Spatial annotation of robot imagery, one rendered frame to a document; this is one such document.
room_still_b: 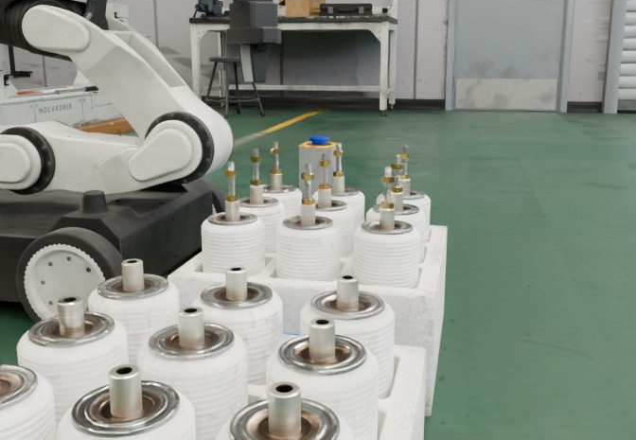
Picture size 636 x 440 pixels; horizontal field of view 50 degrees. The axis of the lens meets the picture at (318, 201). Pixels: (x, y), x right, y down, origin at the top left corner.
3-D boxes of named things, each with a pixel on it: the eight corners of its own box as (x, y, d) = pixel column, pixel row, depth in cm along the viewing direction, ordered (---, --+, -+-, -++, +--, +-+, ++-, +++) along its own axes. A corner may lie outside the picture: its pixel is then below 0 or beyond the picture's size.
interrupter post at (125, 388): (103, 419, 48) (99, 376, 48) (119, 402, 51) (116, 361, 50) (133, 423, 48) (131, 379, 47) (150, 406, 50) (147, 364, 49)
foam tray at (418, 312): (172, 388, 104) (167, 275, 100) (252, 299, 141) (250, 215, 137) (431, 417, 96) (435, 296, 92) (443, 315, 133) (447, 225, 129)
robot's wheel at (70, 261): (20, 337, 123) (8, 230, 118) (36, 326, 128) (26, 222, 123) (121, 347, 119) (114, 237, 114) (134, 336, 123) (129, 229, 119)
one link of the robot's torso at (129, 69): (179, 202, 133) (4, 41, 133) (211, 184, 150) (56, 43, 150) (225, 144, 128) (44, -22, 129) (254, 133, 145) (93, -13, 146)
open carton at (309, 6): (292, 20, 590) (292, -8, 586) (334, 19, 573) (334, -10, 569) (276, 19, 564) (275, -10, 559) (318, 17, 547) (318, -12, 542)
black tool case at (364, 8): (321, 19, 570) (321, 6, 567) (372, 18, 567) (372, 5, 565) (318, 17, 536) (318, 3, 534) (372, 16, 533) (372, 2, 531)
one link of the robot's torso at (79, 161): (-27, 131, 138) (192, 110, 127) (33, 121, 157) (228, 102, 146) (-12, 205, 141) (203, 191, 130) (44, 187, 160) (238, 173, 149)
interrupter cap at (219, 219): (198, 224, 102) (197, 220, 102) (225, 214, 109) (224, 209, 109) (240, 230, 99) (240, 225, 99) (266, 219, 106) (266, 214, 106)
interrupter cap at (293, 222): (279, 231, 98) (279, 226, 98) (285, 219, 106) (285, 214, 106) (331, 232, 98) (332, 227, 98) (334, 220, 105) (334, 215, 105)
